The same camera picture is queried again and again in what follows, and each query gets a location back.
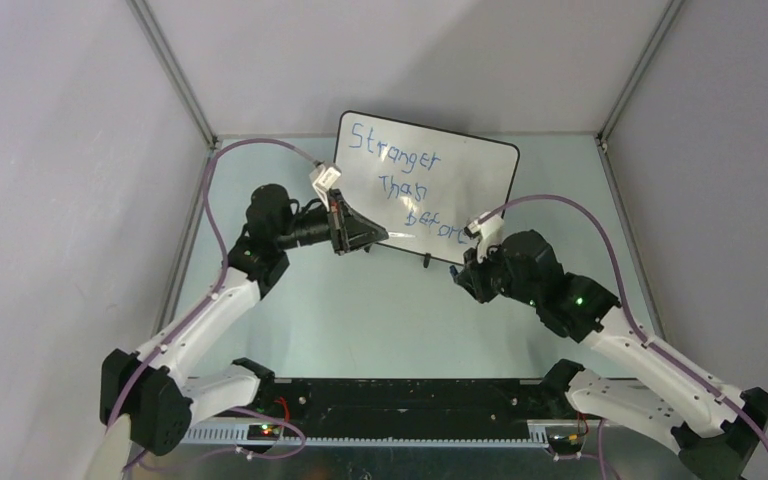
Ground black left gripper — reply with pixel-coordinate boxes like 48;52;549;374
274;189;387;256

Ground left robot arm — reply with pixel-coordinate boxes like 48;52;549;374
100;184;389;456

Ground grey cable duct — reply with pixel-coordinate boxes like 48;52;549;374
181;421;549;448

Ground white whiteboard black frame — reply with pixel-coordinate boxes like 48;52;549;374
334;111;520;264

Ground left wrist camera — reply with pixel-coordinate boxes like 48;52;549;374
309;163;342;209

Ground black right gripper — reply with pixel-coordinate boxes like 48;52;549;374
456;237;540;308

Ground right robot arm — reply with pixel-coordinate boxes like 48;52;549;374
450;230;768;479

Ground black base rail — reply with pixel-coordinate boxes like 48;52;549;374
251;378;578;439

